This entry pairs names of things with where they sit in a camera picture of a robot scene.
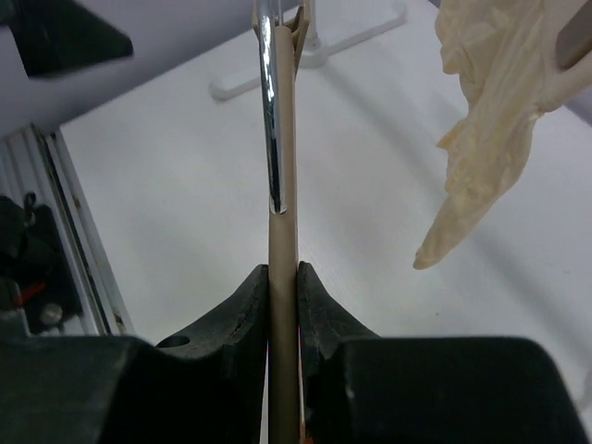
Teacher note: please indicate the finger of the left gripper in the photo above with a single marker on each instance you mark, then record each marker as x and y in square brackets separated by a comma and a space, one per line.
[57, 38]

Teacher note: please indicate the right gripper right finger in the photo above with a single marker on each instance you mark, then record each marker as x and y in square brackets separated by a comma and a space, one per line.
[359, 387]

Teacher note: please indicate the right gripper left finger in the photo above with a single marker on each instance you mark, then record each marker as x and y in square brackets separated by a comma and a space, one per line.
[203, 384]

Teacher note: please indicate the wooden clip hanger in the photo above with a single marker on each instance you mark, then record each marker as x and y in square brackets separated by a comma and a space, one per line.
[280, 45]
[566, 50]

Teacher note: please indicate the beige underwear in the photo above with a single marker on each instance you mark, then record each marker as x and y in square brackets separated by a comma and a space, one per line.
[501, 53]

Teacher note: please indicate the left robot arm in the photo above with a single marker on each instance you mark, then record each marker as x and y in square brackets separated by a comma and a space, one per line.
[49, 274]

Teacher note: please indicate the white metal clothes rack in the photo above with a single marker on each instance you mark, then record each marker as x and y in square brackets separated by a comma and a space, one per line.
[334, 27]

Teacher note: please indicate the aluminium mounting rail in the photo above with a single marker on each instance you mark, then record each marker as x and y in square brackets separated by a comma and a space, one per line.
[52, 269]

